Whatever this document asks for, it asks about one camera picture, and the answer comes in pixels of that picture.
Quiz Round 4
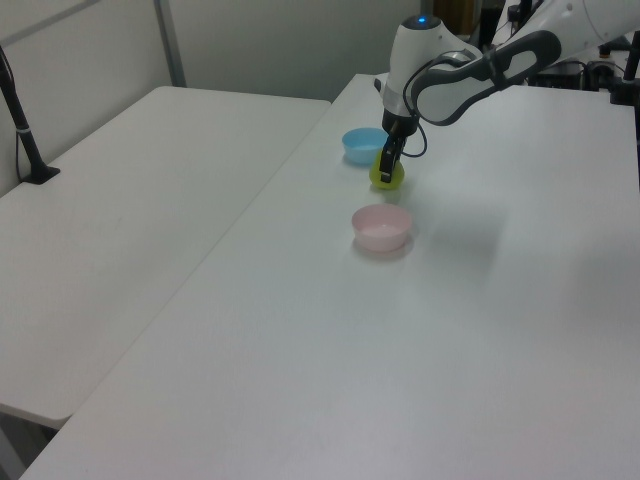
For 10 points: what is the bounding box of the light blue plastic bowl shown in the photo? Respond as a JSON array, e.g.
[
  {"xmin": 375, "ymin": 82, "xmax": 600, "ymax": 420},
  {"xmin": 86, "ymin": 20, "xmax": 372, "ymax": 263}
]
[{"xmin": 341, "ymin": 127, "xmax": 390, "ymax": 167}]

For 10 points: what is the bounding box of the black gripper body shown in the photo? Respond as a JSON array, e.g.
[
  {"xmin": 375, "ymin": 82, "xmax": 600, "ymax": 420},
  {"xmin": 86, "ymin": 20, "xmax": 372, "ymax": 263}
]
[{"xmin": 381, "ymin": 108, "xmax": 417, "ymax": 139}]

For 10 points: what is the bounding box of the yellowish wooden cabinet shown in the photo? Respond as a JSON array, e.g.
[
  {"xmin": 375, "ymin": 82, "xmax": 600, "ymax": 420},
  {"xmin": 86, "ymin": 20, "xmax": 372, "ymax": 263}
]
[{"xmin": 432, "ymin": 0, "xmax": 482, "ymax": 37}]

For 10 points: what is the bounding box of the black table clamp stand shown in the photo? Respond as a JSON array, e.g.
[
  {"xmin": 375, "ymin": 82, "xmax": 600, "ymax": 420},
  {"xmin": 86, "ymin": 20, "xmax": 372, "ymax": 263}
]
[{"xmin": 606, "ymin": 29, "xmax": 640, "ymax": 107}]

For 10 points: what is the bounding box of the black camera pole with base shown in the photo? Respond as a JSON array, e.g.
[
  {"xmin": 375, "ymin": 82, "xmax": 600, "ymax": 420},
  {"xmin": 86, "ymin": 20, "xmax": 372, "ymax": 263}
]
[{"xmin": 0, "ymin": 43, "xmax": 62, "ymax": 187}]

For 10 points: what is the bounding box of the white side table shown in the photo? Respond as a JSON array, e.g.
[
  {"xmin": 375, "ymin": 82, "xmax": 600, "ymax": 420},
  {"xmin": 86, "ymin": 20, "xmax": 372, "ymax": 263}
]
[{"xmin": 0, "ymin": 85, "xmax": 333, "ymax": 422}]

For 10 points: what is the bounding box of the green pear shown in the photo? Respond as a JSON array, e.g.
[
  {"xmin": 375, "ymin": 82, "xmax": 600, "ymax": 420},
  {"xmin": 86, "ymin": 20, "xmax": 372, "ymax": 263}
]
[{"xmin": 368, "ymin": 148, "xmax": 407, "ymax": 193}]

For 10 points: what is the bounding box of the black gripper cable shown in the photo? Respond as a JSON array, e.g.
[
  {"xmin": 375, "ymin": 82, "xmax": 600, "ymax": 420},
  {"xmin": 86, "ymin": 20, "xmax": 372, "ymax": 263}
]
[{"xmin": 402, "ymin": 49, "xmax": 471, "ymax": 159}]

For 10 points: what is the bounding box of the black equipment box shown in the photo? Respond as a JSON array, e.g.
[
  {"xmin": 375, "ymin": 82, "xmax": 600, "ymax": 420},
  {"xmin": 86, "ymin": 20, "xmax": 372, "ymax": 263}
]
[{"xmin": 535, "ymin": 58, "xmax": 609, "ymax": 92}]

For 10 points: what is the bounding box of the pink plastic bowl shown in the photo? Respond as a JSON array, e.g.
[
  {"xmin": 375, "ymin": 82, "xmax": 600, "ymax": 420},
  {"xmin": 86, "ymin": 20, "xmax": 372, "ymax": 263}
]
[{"xmin": 350, "ymin": 202, "xmax": 414, "ymax": 253}]

